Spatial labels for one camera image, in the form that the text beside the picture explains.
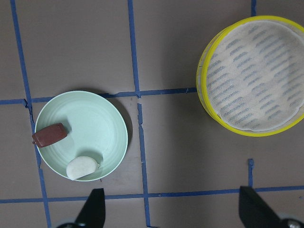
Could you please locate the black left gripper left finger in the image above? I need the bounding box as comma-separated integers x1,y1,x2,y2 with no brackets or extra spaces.
75,189,105,226

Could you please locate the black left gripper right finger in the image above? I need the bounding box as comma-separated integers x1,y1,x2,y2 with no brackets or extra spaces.
238,186,281,228

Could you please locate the white round bun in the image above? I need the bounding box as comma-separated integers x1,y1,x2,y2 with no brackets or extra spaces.
66,156,99,181

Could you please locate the yellow steamer basket with cloth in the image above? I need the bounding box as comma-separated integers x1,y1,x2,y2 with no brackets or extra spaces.
196,16,304,137

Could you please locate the brown rectangular bun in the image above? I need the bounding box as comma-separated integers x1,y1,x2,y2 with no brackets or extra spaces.
32,123,67,148

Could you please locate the light green plate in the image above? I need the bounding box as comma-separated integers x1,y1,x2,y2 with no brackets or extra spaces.
35,91,128,182

